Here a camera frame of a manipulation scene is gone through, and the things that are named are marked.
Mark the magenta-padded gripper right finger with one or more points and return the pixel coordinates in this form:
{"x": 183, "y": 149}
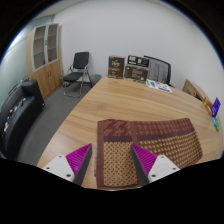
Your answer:
{"x": 162, "y": 165}

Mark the white printed leaflet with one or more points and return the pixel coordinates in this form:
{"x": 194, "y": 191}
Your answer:
{"x": 158, "y": 86}

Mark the black metal-frame visitor chair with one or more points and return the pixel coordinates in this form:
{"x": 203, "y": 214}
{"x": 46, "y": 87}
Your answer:
{"x": 79, "y": 63}

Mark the wooden glass-door cabinet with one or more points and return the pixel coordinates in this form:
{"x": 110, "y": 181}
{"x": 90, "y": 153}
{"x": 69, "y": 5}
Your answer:
{"x": 46, "y": 73}

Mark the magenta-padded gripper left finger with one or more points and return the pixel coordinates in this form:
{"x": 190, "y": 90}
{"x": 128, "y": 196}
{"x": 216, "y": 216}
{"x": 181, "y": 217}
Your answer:
{"x": 60, "y": 165}

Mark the grey mesh office chair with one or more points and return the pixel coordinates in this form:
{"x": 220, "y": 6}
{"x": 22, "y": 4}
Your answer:
{"x": 160, "y": 70}

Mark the purple card box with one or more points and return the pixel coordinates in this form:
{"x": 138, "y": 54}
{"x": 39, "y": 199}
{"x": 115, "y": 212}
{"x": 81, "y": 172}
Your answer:
{"x": 216, "y": 106}

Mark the brown cardboard box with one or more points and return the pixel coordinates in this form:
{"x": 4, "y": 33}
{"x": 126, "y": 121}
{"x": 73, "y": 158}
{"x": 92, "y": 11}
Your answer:
{"x": 116, "y": 66}

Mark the brown patterned towel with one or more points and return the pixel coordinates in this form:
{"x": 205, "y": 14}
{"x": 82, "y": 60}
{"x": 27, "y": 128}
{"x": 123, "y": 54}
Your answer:
{"x": 166, "y": 140}

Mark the grey waste bin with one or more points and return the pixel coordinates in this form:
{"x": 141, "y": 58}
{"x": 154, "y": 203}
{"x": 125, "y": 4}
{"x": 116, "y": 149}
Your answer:
{"x": 95, "y": 79}

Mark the green small box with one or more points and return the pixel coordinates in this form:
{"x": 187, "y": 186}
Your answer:
{"x": 217, "y": 126}

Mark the dark printed cardboard box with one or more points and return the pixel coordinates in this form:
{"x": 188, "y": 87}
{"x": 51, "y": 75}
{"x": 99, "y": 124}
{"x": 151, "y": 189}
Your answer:
{"x": 136, "y": 71}

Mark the teal small box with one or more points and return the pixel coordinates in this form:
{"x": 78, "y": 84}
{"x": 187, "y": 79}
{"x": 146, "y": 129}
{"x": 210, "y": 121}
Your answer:
{"x": 214, "y": 120}

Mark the wooden side desk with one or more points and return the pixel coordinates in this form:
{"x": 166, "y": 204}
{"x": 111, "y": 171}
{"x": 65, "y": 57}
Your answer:
{"x": 193, "y": 90}

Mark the black leather sofa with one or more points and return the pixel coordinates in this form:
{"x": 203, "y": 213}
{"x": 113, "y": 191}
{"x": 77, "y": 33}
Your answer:
{"x": 18, "y": 116}

